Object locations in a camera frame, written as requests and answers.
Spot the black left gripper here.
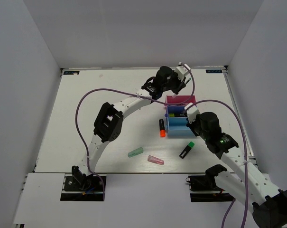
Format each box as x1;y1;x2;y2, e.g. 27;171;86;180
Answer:
162;70;186;95

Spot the green cap black highlighter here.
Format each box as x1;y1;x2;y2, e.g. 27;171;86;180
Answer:
179;141;195;159

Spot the yellow cap black highlighter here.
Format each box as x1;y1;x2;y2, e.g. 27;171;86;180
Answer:
168;113;186;118

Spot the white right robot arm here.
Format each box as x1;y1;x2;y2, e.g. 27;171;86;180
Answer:
186;111;287;228

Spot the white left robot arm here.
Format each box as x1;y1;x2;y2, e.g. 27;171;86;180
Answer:
72;63;191;190

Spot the pink plastic bin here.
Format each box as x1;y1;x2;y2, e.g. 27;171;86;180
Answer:
165;95;196;106

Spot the light blue plastic bin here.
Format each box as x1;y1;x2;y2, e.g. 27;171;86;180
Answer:
166;117;194;138

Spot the purple-blue plastic bin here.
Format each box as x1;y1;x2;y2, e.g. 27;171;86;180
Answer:
165;105;185;118

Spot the right corner label sticker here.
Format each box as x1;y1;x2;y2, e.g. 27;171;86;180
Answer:
205;69;222;74

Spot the corner label sticker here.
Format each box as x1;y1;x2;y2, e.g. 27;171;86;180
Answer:
63;71;80;75
205;69;222;74

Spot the orange cap black highlighter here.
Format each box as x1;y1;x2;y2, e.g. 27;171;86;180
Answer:
159;119;166;137

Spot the pink translucent eraser case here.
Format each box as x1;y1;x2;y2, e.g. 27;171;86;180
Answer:
147;155;164;165

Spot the left corner label sticker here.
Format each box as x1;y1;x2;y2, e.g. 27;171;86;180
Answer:
63;71;80;75

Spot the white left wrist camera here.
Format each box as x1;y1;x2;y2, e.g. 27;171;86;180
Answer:
174;62;191;81

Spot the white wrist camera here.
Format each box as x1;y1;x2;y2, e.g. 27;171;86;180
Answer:
174;62;191;81
184;103;200;124

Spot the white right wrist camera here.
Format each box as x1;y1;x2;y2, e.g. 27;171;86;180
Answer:
184;103;200;124

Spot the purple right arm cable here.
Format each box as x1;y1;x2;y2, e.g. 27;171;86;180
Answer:
185;99;250;228

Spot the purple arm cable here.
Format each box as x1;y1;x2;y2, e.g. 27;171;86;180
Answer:
185;99;250;228
75;63;196;201

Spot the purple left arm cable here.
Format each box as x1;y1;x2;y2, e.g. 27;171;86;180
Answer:
75;63;196;201

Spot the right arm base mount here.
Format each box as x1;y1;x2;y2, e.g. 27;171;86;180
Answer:
185;175;234;202

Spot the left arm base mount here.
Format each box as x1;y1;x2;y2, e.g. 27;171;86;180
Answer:
60;174;107;202

